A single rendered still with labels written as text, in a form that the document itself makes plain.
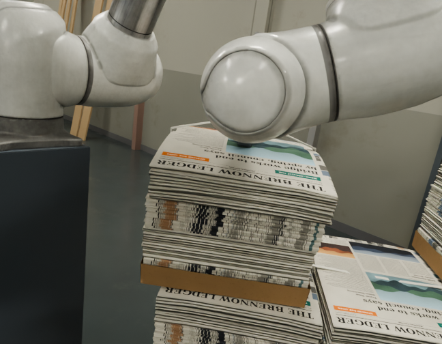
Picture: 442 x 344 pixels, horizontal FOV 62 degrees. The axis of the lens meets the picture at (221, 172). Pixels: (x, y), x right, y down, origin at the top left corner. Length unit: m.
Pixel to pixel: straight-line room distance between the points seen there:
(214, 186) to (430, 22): 0.33
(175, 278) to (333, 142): 2.75
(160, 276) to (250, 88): 0.42
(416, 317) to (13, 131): 0.82
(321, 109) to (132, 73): 0.58
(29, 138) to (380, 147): 2.71
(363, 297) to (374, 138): 2.46
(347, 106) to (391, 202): 2.81
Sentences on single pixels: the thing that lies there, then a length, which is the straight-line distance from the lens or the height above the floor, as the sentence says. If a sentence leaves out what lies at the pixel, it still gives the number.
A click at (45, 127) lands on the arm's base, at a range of 0.83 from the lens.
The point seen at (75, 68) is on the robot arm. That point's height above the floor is 1.16.
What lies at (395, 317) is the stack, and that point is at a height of 0.83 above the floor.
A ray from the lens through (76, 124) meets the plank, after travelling 5.59.
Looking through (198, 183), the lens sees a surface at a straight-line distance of 0.55.
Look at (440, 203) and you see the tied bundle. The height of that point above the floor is 0.98.
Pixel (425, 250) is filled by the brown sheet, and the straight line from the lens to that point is 1.01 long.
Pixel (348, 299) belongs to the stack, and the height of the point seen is 0.83.
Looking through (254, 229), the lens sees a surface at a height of 0.97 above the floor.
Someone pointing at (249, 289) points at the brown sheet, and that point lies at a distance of 0.65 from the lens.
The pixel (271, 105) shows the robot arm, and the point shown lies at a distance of 0.32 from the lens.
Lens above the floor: 1.20
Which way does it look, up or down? 16 degrees down
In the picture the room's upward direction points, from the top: 8 degrees clockwise
